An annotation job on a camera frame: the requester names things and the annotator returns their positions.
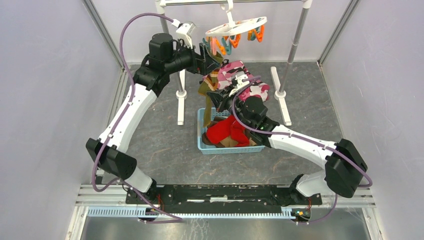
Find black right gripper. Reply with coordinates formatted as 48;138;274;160
206;84;251;130

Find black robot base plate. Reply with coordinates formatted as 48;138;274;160
143;184;323;215

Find red sock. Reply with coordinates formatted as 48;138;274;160
230;121;250;147
205;116;237;147

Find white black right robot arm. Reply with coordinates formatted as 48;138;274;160
206;87;373;204

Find white drying rack stand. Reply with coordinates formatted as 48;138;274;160
155;0;312;126

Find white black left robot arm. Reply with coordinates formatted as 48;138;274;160
85;33;220;204

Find pink camouflage cloth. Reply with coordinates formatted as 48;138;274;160
197;60;270;102

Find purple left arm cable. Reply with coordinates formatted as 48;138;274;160
91;13;185;223

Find light blue plastic basket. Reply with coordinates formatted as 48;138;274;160
197;107;265;155

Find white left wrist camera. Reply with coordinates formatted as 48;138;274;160
175;22;197;49

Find white round clip hanger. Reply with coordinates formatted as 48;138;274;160
202;0;268;56

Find white slotted cable duct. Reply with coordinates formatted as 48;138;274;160
86;206;312;220

